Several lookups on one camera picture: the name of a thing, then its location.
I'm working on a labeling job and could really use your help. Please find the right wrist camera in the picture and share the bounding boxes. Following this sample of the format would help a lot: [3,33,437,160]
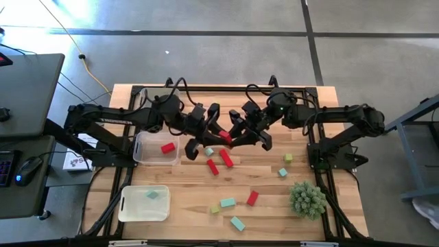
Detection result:
[241,101,261,117]

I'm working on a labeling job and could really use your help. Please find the black computer mouse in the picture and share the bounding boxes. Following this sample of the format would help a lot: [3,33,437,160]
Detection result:
[14,156,44,187]

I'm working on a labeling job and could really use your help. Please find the person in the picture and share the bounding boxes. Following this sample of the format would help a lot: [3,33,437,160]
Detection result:
[411,197,439,230]

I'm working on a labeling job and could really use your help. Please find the grey metal bracket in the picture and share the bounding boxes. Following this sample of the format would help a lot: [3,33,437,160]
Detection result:
[108,239,148,247]
[300,241,340,247]

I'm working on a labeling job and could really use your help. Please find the black keyboard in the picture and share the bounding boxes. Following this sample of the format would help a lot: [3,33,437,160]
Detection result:
[0,150,20,188]

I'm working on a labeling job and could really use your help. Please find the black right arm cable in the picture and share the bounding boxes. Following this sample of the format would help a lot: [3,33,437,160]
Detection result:
[245,83,275,104]

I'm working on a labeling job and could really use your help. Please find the black floor cable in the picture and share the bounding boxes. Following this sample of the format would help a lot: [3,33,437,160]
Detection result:
[0,43,110,106]

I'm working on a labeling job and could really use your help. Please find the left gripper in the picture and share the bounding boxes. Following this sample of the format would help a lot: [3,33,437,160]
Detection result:
[174,102,228,161]

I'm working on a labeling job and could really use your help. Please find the grey desk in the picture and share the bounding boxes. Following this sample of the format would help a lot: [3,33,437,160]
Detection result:
[0,53,66,138]

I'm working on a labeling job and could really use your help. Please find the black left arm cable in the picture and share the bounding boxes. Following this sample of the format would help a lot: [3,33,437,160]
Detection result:
[137,77,198,107]

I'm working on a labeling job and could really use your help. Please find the dark desk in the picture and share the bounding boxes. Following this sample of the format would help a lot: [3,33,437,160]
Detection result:
[0,134,56,220]

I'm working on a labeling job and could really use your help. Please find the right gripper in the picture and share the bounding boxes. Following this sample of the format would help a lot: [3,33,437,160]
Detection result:
[228,109,275,152]

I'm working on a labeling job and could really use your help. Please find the black device with red light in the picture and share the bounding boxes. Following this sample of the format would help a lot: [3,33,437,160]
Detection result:
[0,51,14,68]

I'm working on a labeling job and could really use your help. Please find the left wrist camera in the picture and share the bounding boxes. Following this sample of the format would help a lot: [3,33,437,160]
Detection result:
[190,102,206,121]

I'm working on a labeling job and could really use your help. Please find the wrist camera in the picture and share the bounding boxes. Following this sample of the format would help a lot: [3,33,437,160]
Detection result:
[241,101,261,117]
[190,102,206,121]

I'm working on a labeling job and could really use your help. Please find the yellow floor cable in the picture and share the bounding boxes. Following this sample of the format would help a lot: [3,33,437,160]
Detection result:
[37,0,113,96]

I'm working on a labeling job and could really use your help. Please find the white printed paper sign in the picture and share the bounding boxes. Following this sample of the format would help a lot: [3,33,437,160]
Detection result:
[62,132,100,172]

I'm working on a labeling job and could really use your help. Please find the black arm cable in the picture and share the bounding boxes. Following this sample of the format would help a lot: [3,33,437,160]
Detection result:
[245,83,275,104]
[137,77,198,107]

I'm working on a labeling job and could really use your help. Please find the long red block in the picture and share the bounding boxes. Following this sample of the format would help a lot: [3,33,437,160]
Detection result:
[206,158,220,176]
[218,148,235,169]

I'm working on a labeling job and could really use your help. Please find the clear plastic bin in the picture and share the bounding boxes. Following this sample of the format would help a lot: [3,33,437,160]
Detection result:
[132,131,180,166]

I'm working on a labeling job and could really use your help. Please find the black aluminium table frame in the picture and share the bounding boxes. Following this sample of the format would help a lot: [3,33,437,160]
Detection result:
[77,84,370,241]

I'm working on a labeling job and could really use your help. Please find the blue-grey metal table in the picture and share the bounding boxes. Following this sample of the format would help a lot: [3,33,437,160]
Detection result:
[383,94,439,202]

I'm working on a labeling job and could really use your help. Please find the green artificial plant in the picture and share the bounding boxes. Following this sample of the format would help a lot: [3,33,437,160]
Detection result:
[289,180,328,221]

